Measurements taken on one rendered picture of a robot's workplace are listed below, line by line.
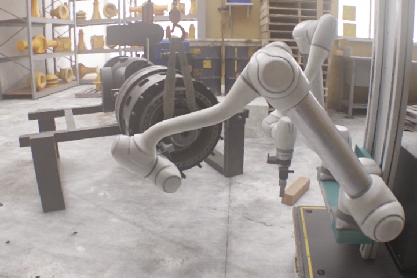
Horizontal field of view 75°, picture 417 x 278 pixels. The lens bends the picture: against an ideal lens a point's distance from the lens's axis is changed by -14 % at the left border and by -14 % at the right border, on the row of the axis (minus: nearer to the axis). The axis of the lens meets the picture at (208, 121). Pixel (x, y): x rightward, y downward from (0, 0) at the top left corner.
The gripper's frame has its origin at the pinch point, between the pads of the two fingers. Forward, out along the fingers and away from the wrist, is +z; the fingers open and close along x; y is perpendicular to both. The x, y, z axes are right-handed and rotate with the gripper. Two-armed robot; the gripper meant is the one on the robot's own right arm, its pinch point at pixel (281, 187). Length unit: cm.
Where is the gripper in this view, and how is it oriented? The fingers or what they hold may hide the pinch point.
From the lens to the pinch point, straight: 170.6
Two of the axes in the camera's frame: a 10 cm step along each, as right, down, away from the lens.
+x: 1.8, -2.5, 9.5
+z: 0.0, 9.7, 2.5
